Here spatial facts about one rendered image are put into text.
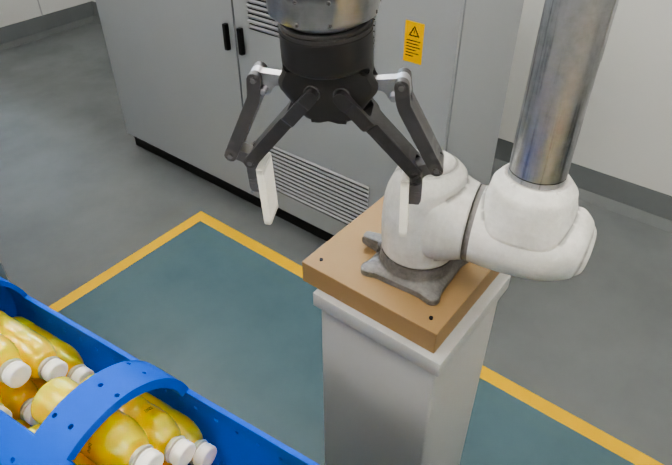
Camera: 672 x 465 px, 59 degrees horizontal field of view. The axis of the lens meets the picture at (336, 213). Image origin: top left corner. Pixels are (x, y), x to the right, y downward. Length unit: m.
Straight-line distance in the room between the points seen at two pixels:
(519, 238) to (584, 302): 1.83
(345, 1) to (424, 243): 0.77
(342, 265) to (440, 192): 0.31
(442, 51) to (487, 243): 1.11
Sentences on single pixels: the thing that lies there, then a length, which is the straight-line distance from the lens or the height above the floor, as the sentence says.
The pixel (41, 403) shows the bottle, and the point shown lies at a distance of 0.98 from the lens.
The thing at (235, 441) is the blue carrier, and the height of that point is 1.06.
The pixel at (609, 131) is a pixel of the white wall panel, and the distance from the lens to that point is 3.42.
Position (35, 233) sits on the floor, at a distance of 3.41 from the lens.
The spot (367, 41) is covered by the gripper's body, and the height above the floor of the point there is 1.75.
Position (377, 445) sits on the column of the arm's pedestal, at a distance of 1.58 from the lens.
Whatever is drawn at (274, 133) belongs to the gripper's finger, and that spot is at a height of 1.66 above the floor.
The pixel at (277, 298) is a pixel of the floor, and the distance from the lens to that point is 2.71.
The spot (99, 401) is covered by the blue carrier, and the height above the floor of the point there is 1.24.
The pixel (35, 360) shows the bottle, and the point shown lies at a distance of 1.12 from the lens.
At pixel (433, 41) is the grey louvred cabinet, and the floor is 1.17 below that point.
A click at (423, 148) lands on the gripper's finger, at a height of 1.66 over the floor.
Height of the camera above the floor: 1.92
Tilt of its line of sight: 37 degrees down
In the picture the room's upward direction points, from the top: straight up
